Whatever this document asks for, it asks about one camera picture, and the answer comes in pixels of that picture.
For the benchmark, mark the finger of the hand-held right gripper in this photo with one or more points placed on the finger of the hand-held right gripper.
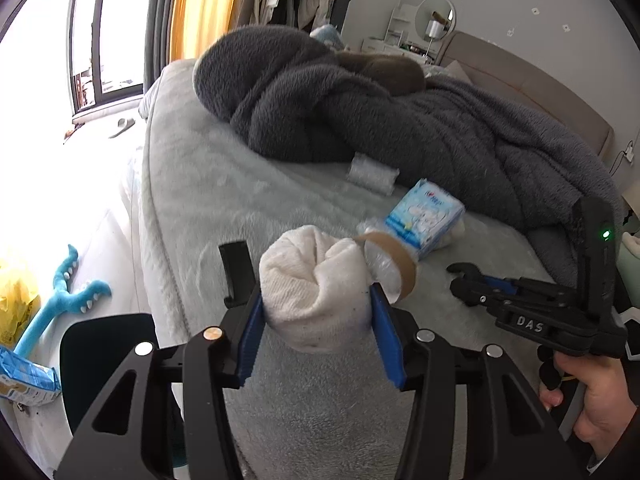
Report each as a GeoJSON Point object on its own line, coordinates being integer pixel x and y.
{"type": "Point", "coordinates": [477, 297]}
{"type": "Point", "coordinates": [500, 284]}

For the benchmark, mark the beige upholstered headboard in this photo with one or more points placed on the beige upholstered headboard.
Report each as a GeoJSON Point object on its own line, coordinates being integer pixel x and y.
{"type": "Point", "coordinates": [525, 75]}

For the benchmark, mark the black framed window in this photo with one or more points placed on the black framed window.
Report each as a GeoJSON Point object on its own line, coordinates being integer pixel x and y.
{"type": "Point", "coordinates": [107, 91]}

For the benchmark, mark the blue snack packet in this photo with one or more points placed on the blue snack packet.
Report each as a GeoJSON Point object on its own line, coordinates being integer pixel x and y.
{"type": "Point", "coordinates": [30, 375]}

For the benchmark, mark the wall socket with charger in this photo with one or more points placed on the wall socket with charger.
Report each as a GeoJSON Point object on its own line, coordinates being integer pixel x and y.
{"type": "Point", "coordinates": [627, 154]}

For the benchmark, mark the white vanity table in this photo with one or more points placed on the white vanity table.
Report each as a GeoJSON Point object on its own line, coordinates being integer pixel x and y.
{"type": "Point", "coordinates": [380, 46]}

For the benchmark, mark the white sock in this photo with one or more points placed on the white sock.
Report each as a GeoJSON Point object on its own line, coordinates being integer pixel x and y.
{"type": "Point", "coordinates": [310, 290]}

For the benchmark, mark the blue tissue pack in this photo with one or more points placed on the blue tissue pack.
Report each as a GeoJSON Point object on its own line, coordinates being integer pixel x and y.
{"type": "Point", "coordinates": [425, 215]}

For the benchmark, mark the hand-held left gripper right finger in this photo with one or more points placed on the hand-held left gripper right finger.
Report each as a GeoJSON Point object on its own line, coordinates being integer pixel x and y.
{"type": "Point", "coordinates": [385, 340]}

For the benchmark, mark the yellow plastic bag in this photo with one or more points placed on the yellow plastic bag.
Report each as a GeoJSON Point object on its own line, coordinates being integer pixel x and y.
{"type": "Point", "coordinates": [17, 300]}

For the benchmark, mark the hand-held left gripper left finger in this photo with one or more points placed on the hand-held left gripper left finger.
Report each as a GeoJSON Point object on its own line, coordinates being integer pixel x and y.
{"type": "Point", "coordinates": [250, 332]}

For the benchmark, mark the dark grey fleece blanket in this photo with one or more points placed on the dark grey fleece blanket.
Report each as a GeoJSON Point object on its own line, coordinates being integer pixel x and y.
{"type": "Point", "coordinates": [400, 125]}

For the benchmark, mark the clear tape roll cardboard core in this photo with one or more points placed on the clear tape roll cardboard core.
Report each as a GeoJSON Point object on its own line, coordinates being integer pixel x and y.
{"type": "Point", "coordinates": [395, 255]}

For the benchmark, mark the beige bedside lampshade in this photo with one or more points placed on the beige bedside lampshade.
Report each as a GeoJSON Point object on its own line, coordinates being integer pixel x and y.
{"type": "Point", "coordinates": [631, 212]}

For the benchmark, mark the pale green cushion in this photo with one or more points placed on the pale green cushion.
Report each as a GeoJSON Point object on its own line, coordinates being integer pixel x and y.
{"type": "Point", "coordinates": [629, 270]}

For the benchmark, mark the yellow curtain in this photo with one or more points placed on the yellow curtain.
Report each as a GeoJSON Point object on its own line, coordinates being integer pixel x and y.
{"type": "Point", "coordinates": [200, 5]}

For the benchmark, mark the bubble wrap roll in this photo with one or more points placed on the bubble wrap roll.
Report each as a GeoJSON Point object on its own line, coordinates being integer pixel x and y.
{"type": "Point", "coordinates": [372, 174]}

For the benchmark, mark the blue patterned quilt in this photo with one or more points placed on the blue patterned quilt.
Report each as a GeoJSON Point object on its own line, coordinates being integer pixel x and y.
{"type": "Point", "coordinates": [327, 35]}

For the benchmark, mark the blue plush toy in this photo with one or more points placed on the blue plush toy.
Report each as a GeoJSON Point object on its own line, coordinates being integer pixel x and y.
{"type": "Point", "coordinates": [50, 310]}

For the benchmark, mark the grey curtain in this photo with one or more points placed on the grey curtain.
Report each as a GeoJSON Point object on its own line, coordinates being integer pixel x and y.
{"type": "Point", "coordinates": [160, 20]}

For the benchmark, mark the person's right hand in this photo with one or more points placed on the person's right hand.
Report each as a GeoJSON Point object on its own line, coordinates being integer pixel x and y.
{"type": "Point", "coordinates": [600, 400]}

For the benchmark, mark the brown pillow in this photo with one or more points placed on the brown pillow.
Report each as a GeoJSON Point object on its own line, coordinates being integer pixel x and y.
{"type": "Point", "coordinates": [390, 72]}

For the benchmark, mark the grey hanging pants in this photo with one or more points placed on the grey hanging pants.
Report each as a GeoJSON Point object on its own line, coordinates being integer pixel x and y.
{"type": "Point", "coordinates": [342, 0]}

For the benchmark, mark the grey slipper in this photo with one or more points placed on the grey slipper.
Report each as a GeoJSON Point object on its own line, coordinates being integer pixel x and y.
{"type": "Point", "coordinates": [121, 127]}

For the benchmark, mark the silver table lamp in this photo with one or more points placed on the silver table lamp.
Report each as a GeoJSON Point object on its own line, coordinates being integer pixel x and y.
{"type": "Point", "coordinates": [434, 29]}

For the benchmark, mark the round white mirror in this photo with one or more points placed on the round white mirror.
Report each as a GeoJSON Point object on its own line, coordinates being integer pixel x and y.
{"type": "Point", "coordinates": [435, 7]}

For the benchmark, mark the white desktop organizer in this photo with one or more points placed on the white desktop organizer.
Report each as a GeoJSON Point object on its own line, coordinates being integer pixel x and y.
{"type": "Point", "coordinates": [400, 22]}

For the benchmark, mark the beige pillow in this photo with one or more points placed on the beige pillow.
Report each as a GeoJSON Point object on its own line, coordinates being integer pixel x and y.
{"type": "Point", "coordinates": [456, 70]}

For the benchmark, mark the dark teal chair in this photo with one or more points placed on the dark teal chair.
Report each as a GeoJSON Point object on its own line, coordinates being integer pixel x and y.
{"type": "Point", "coordinates": [100, 345]}

